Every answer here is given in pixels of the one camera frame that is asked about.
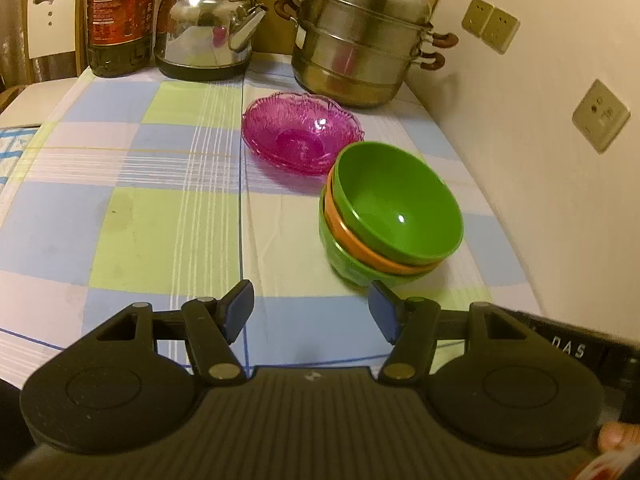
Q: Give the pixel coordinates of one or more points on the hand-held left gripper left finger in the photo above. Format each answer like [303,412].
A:
[240,311]

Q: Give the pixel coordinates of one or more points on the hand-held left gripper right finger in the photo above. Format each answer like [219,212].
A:
[382,316]

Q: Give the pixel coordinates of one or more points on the green plastic bowl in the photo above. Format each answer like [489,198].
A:
[340,260]
[400,200]

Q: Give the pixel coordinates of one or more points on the orange plastic bowl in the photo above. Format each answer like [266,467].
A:
[345,232]

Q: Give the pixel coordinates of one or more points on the pink transparent scalloped bowl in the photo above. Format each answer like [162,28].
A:
[295,140]

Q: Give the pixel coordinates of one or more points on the person's right hand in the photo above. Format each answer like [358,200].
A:
[620,437]

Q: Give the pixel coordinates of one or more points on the pastel checked tablecloth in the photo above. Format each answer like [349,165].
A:
[150,210]

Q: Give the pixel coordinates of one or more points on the stainless steel steamer pot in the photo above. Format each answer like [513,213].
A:
[360,50]

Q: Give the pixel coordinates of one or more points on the blue white checked cloth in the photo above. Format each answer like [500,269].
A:
[12,147]

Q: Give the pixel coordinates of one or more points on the stainless steel kettle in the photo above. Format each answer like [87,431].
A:
[200,30]

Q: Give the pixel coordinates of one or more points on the large cooking oil bottle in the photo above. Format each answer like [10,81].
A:
[120,10]

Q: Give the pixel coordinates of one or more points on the beige wall socket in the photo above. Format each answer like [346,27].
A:
[501,30]
[475,15]
[600,117]

